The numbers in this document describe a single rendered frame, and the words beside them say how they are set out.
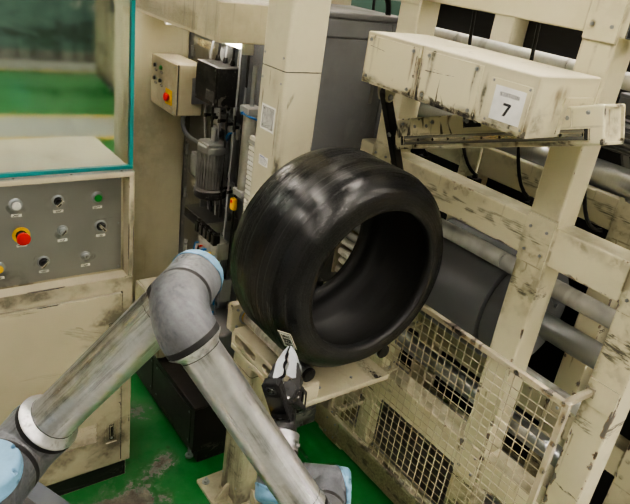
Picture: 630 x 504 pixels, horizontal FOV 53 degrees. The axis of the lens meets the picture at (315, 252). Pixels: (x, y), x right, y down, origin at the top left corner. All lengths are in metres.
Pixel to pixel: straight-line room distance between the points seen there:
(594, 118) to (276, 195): 0.78
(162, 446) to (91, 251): 1.03
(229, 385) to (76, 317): 1.09
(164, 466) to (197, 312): 1.66
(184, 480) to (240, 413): 1.51
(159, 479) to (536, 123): 1.96
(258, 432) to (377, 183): 0.68
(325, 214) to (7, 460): 0.88
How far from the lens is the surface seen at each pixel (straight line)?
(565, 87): 1.64
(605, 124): 1.63
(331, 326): 2.01
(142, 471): 2.79
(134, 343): 1.39
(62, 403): 1.54
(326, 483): 1.50
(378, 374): 2.04
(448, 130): 1.90
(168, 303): 1.21
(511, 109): 1.59
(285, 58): 1.82
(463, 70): 1.69
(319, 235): 1.53
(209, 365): 1.22
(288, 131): 1.88
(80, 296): 2.22
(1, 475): 1.52
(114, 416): 2.55
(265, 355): 1.93
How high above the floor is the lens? 1.95
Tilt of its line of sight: 25 degrees down
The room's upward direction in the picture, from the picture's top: 9 degrees clockwise
